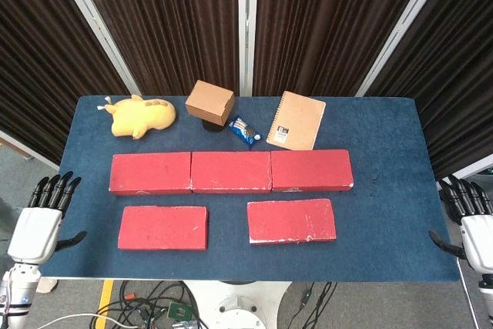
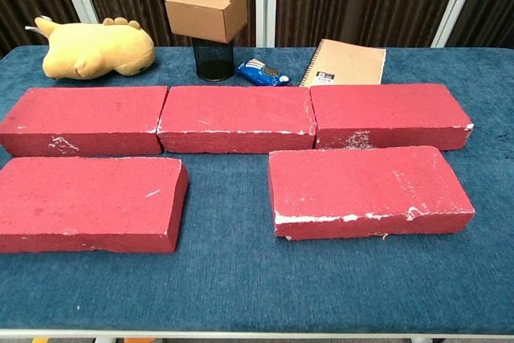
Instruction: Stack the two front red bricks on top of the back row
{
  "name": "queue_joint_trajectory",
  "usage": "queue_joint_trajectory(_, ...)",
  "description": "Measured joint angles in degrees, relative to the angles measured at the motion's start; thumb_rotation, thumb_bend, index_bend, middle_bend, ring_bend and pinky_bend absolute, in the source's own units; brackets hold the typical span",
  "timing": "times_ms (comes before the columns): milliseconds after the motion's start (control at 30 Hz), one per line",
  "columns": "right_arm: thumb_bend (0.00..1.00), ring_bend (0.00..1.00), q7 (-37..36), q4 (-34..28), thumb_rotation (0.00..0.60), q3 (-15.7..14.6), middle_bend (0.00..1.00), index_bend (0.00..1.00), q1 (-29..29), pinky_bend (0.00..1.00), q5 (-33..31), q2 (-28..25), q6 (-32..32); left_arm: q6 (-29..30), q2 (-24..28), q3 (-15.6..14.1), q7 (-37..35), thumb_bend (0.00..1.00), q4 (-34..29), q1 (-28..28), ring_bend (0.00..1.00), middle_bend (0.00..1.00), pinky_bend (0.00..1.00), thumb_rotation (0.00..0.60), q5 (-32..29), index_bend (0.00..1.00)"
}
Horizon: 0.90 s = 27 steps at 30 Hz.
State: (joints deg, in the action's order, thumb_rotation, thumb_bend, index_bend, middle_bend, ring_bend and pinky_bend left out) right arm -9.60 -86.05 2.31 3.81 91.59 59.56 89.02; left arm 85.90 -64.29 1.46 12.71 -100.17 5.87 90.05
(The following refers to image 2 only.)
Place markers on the red foam brick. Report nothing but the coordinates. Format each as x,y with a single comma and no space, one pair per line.
361,186
233,114
385,110
80,114
80,198

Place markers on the blue cookie packet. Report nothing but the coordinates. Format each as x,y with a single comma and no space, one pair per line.
261,73

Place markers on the black mesh pen cup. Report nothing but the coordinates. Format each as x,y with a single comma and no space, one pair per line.
213,62

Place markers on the kraft spiral notebook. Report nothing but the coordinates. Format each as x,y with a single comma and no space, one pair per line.
345,62

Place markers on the blue table cloth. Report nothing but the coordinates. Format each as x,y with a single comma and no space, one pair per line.
241,278

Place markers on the brown cardboard box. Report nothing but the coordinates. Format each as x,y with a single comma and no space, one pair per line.
205,11

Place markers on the yellow plush toy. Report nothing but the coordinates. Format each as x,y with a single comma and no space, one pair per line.
96,50

